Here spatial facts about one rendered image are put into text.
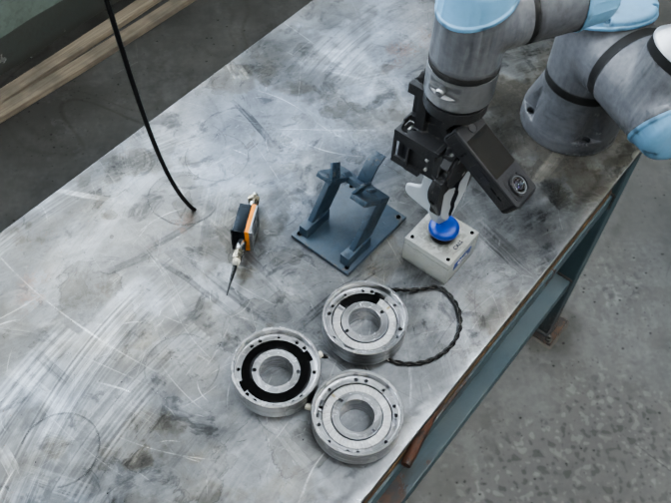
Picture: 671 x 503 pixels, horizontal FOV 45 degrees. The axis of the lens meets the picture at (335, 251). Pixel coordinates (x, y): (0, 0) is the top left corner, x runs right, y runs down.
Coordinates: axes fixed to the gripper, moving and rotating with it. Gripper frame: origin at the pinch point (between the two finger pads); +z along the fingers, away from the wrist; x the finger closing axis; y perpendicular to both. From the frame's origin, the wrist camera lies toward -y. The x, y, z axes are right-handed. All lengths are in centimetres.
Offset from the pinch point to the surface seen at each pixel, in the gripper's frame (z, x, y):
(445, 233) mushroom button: 1.4, 1.1, -1.0
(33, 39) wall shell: 84, -37, 161
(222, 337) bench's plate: 8.3, 27.8, 13.3
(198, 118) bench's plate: 8.3, 2.6, 42.2
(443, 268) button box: 5.0, 3.5, -2.9
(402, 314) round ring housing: 5.3, 12.3, -2.8
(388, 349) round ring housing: 4.2, 17.8, -4.7
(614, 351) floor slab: 88, -58, -25
